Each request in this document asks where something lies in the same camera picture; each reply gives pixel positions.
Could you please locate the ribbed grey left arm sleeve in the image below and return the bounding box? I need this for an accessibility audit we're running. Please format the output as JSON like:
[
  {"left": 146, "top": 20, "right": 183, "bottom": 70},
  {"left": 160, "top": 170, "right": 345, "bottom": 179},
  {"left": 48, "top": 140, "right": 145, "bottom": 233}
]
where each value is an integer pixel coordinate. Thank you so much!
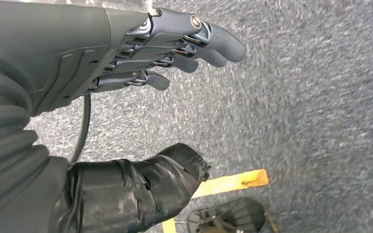
[{"left": 0, "top": 53, "right": 51, "bottom": 226}]

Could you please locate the yellow floor tape outline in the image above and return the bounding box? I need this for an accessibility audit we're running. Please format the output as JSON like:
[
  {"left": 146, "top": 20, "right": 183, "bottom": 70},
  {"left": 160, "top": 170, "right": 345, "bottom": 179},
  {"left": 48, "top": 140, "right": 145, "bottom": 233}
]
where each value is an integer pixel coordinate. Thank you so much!
[{"left": 161, "top": 168, "right": 270, "bottom": 233}]

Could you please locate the black robot foot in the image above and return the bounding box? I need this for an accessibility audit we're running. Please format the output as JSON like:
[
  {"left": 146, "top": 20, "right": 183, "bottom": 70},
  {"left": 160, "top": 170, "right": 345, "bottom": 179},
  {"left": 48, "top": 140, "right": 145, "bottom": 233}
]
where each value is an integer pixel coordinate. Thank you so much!
[{"left": 186, "top": 197, "right": 280, "bottom": 233}]

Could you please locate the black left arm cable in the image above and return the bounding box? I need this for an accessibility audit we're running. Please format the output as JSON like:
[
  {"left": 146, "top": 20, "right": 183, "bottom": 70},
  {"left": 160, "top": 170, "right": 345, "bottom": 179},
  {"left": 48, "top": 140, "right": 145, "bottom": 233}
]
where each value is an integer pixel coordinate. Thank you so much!
[{"left": 70, "top": 93, "right": 92, "bottom": 163}]

